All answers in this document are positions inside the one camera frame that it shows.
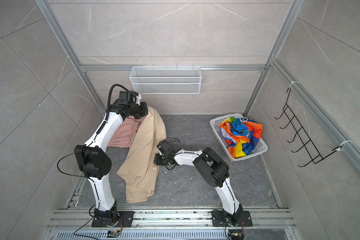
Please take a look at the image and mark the aluminium frame post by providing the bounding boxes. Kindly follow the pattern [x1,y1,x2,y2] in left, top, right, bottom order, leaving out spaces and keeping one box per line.
[35,0,106,115]

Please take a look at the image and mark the white wire wall basket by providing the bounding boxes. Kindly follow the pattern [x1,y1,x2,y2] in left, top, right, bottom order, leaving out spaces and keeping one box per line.
[130,66,202,94]

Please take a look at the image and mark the multicolour orange blue shorts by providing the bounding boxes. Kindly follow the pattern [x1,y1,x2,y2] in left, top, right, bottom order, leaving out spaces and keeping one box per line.
[219,117,263,159]

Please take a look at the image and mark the pink drawstring shorts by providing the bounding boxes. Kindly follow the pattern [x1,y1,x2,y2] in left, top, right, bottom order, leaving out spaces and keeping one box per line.
[108,117,145,148]

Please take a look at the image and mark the black wire hook rack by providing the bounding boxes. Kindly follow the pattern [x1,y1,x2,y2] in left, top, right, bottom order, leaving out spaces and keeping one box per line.
[274,88,354,168]

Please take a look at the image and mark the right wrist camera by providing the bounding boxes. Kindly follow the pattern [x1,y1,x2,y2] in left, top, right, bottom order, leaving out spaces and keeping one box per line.
[157,139,175,155]

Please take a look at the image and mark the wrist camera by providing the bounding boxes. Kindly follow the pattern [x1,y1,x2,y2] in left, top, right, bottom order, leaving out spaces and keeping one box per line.
[157,139,175,155]
[118,91,142,106]

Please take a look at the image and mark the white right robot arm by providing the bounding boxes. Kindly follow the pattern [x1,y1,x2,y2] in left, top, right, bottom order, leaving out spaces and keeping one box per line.
[154,145,253,228]

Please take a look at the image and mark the beige shorts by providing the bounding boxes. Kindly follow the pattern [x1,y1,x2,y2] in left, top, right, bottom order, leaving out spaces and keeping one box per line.
[117,107,167,204]

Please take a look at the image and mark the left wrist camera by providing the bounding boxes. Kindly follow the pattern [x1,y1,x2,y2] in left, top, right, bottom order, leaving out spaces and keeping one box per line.
[118,91,142,106]

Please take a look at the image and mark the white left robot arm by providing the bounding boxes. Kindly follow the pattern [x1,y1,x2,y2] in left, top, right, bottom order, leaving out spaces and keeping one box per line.
[73,84,148,227]

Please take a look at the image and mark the white plastic laundry basket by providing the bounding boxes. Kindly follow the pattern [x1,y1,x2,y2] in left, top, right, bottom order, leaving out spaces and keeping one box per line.
[210,114,268,162]

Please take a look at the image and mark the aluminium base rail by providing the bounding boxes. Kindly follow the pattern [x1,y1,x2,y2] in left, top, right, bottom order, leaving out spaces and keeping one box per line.
[47,206,301,240]

